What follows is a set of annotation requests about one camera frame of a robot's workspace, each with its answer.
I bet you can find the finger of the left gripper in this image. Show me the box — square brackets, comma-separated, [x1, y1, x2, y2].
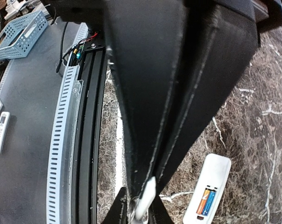
[104, 0, 188, 198]
[155, 0, 257, 192]

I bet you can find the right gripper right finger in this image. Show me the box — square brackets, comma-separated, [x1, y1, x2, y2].
[149, 196, 174, 224]

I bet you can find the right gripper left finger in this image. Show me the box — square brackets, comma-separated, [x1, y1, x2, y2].
[102, 187, 128, 224]

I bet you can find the white battery cover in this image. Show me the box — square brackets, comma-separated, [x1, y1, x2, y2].
[134, 176, 156, 220]

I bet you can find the blue battery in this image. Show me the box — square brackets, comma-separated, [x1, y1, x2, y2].
[201, 190, 216, 216]

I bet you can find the white spare remote control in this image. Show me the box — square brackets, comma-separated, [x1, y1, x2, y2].
[0, 112, 10, 154]

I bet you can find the blue perforated plastic basket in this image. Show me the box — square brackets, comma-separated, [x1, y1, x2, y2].
[0, 10, 49, 60]

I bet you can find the white slotted cable duct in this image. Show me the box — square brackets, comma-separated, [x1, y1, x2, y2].
[46, 24, 87, 224]

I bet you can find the black front rail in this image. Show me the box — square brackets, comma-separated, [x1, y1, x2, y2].
[71, 37, 107, 224]

